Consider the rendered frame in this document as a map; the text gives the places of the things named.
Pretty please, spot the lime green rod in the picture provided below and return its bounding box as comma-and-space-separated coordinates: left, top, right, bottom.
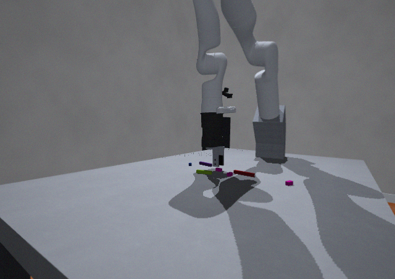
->
196, 170, 212, 175

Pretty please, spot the red rod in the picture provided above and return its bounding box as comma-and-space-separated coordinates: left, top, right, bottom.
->
233, 170, 255, 177

